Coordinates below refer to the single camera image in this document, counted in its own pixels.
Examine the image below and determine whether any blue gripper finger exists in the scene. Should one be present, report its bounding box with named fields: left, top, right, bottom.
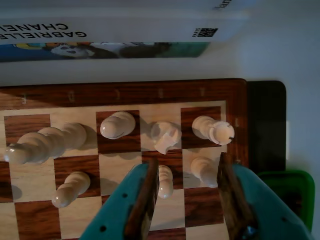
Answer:
left=216, top=151, right=315, bottom=240
left=79, top=158, right=160, bottom=240

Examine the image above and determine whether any white wooden knight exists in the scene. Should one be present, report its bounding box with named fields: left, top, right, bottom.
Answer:
left=150, top=121, right=183, bottom=155

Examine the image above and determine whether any white wooden pawn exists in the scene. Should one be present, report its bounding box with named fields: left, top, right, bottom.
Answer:
left=157, top=164, right=175, bottom=200
left=51, top=171, right=91, bottom=209
left=190, top=156, right=220, bottom=189

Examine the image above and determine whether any green plastic container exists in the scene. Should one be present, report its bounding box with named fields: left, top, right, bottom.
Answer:
left=257, top=169, right=316, bottom=232

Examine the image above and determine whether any white wooden bishop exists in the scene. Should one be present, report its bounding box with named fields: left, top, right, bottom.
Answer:
left=99, top=110, right=137, bottom=140

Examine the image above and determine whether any black mat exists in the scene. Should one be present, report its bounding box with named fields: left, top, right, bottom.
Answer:
left=246, top=79, right=287, bottom=173

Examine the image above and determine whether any white wooden rook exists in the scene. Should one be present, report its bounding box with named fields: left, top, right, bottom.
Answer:
left=191, top=115, right=236, bottom=146

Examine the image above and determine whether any white wooden queen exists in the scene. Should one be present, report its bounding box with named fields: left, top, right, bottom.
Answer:
left=3, top=122, right=88, bottom=166

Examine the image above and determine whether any wooden chessboard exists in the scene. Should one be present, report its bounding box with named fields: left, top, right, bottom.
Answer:
left=0, top=78, right=248, bottom=240

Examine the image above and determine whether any illustrated colourful book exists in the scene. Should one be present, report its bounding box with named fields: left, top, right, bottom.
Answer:
left=0, top=41, right=213, bottom=64

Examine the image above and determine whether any white Gabrielle Chanel book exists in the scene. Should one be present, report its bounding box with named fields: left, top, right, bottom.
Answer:
left=0, top=16, right=249, bottom=46

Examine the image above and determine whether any plain white book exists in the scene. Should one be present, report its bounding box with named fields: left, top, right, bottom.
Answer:
left=0, top=0, right=251, bottom=21

